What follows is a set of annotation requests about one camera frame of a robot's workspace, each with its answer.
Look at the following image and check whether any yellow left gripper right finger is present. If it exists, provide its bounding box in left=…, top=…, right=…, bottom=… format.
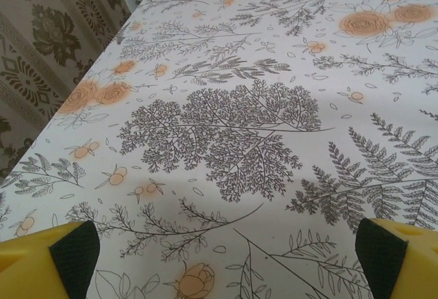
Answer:
left=354, top=216, right=438, bottom=299

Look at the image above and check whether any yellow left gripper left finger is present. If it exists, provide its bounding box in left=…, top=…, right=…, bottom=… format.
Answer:
left=0, top=219, right=101, bottom=299

